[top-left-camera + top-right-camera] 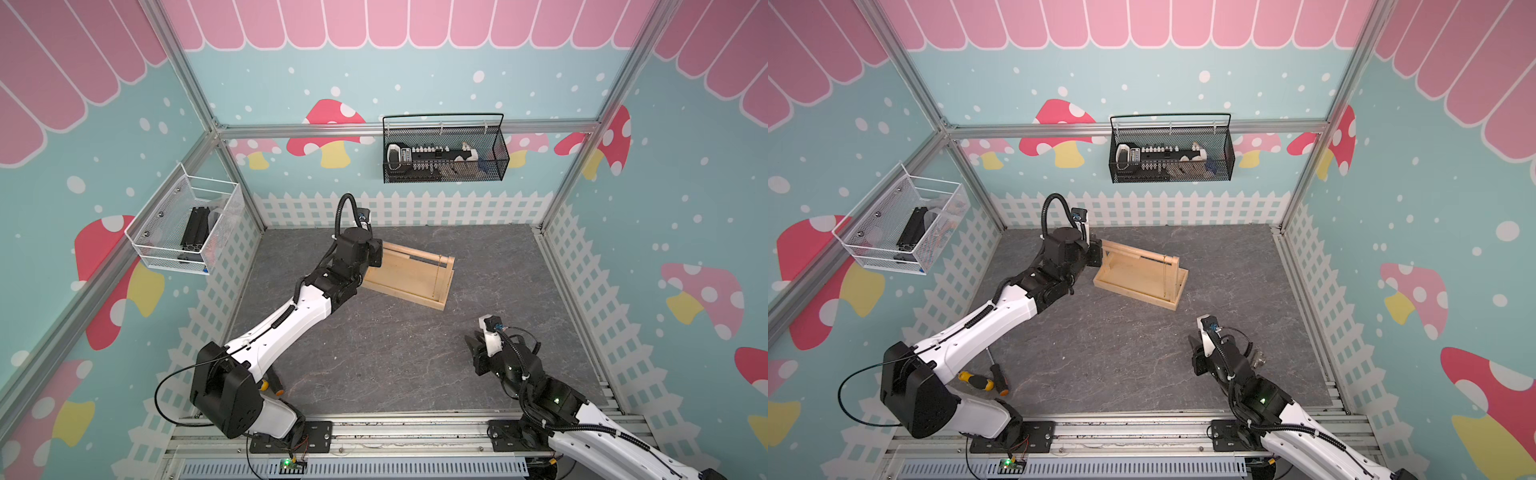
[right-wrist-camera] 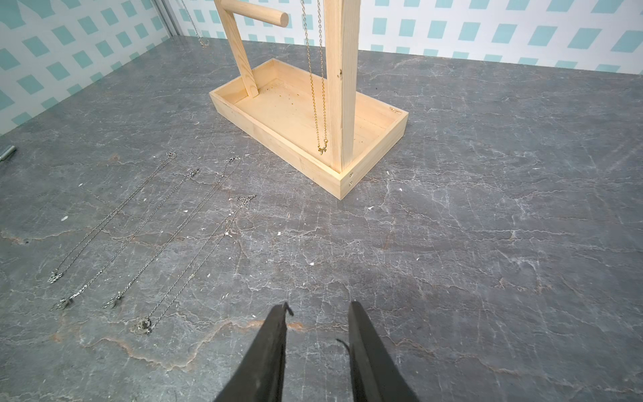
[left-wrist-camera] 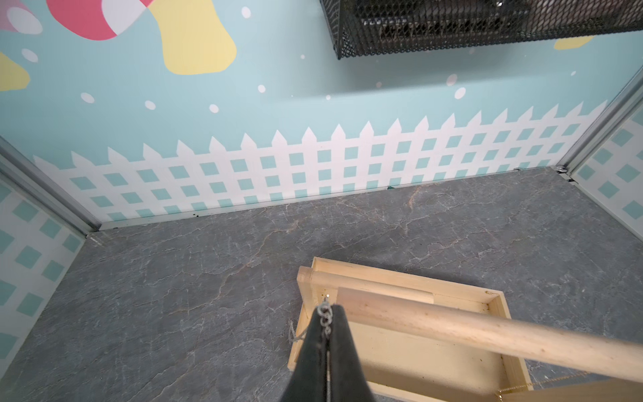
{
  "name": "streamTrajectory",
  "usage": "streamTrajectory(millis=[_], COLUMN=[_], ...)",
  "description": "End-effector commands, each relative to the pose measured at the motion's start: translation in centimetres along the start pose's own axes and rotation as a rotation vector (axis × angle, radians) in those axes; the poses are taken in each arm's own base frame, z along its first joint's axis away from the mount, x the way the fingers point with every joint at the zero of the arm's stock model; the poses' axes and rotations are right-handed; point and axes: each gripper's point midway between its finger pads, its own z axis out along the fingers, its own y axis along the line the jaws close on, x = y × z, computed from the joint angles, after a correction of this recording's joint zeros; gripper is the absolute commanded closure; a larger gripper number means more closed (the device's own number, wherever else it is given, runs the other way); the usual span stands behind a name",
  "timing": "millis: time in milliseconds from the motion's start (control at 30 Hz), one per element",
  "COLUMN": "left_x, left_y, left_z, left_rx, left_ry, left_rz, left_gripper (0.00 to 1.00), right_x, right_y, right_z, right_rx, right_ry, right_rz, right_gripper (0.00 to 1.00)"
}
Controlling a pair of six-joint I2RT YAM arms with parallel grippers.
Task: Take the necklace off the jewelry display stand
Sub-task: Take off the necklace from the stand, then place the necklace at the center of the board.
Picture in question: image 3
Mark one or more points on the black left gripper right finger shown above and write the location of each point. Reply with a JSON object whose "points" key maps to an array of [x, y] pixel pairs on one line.
{"points": [[347, 380]]}

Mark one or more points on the wooden jewelry display stand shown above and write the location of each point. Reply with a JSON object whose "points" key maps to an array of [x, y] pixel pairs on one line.
{"points": [[423, 339]]}

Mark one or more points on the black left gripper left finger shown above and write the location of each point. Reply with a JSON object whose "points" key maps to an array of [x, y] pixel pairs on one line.
{"points": [[309, 381]]}

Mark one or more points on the black wire mesh basket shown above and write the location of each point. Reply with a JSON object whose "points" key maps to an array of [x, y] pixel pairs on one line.
{"points": [[365, 28]]}

